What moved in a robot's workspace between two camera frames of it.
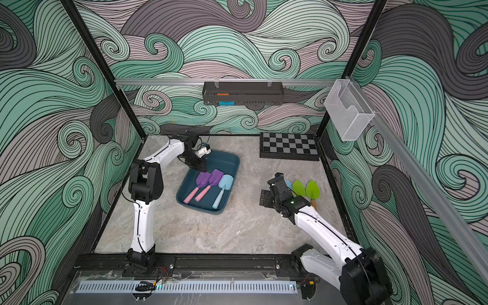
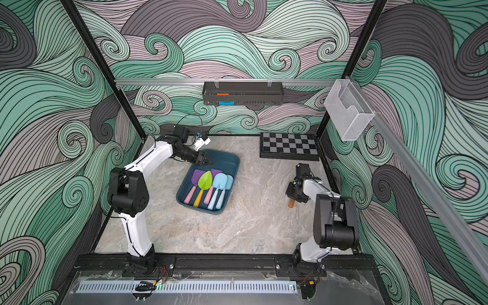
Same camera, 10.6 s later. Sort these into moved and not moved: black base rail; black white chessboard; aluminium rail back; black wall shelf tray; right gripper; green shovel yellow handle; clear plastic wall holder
Moved: green shovel yellow handle; right gripper
Not moved: black white chessboard; aluminium rail back; black base rail; black wall shelf tray; clear plastic wall holder
